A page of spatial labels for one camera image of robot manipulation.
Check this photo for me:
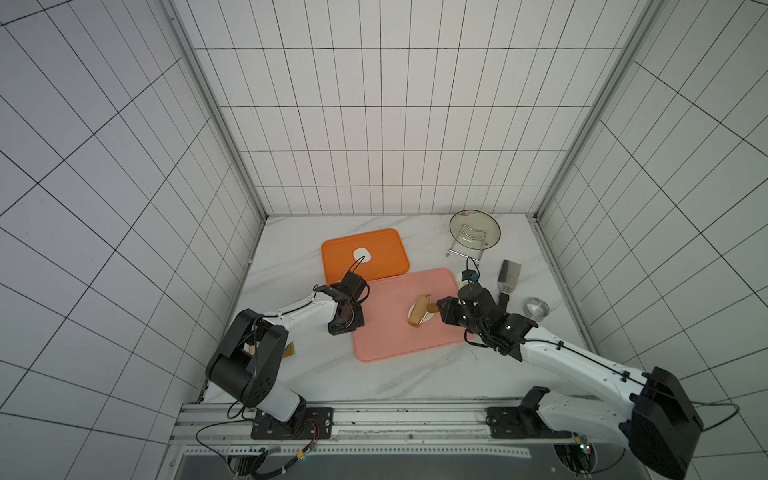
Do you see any white dough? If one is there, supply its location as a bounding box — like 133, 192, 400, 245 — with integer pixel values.
353, 247, 372, 263
407, 303, 438, 328

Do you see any wooden dough roller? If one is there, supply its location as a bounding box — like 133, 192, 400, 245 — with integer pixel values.
407, 295, 439, 328

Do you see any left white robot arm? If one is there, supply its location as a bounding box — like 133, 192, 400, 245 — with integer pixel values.
205, 271, 370, 424

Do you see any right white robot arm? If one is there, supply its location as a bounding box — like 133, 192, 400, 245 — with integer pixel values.
436, 283, 704, 479

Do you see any white dough on orange mat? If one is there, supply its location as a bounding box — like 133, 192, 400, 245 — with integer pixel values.
353, 247, 372, 263

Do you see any pink silicone mat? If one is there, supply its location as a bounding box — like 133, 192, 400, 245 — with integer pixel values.
352, 268, 464, 363

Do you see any orange silicone mat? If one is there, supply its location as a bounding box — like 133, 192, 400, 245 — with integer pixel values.
321, 228, 410, 284

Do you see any small round metal cutter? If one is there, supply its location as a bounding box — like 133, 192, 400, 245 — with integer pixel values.
523, 297, 551, 322

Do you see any green orange flour packet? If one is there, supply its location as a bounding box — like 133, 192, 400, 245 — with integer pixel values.
282, 342, 295, 358

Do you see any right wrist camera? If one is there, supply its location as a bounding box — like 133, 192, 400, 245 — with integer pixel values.
460, 269, 479, 286

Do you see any black handled metal scraper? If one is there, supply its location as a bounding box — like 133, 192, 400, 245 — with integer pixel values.
497, 260, 522, 312

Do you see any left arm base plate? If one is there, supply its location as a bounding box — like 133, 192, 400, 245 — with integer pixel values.
250, 407, 334, 440

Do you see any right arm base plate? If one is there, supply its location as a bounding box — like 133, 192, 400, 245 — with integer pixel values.
485, 386, 573, 440

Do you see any aluminium mounting rail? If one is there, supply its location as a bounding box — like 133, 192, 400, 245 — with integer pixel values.
157, 400, 667, 480

